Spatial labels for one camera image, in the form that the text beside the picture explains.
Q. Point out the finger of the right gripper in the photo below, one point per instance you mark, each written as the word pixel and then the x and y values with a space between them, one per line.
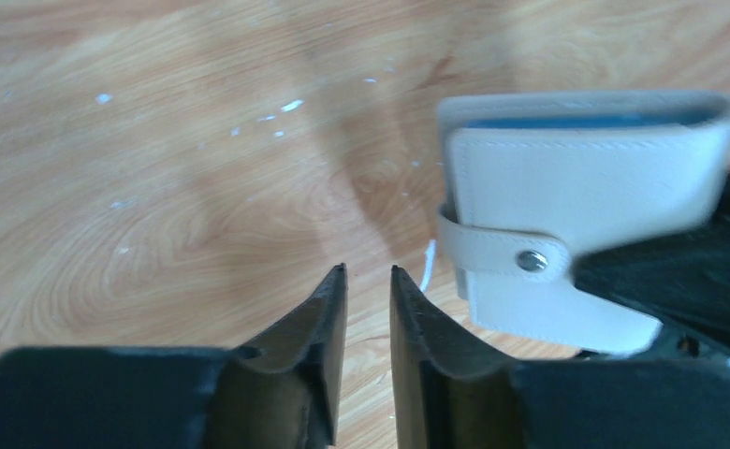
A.
pixel 682 279

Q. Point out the beige card holder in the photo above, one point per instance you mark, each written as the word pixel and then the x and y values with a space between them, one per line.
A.
pixel 536 181

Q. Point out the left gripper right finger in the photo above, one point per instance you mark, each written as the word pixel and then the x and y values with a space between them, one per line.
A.
pixel 450 388

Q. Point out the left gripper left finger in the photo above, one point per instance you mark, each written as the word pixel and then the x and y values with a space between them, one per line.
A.
pixel 281 389

